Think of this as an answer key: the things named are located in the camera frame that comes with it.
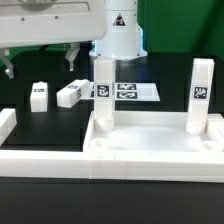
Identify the white fence block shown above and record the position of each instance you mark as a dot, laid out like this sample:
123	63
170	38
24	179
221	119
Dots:
215	128
8	122

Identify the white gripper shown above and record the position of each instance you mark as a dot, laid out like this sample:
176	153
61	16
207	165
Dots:
39	22

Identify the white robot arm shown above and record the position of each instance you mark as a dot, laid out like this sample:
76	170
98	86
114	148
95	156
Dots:
110	24

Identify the white right fence block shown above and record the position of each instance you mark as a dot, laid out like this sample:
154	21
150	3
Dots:
215	128

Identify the white left fence block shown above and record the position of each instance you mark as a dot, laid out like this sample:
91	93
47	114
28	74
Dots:
8	122

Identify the white desk top tray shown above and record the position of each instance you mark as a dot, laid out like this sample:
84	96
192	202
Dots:
146	131

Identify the printed marker sheet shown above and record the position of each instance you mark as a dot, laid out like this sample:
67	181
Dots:
146	92

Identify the white front fence bar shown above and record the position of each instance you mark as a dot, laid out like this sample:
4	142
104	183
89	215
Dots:
193	167

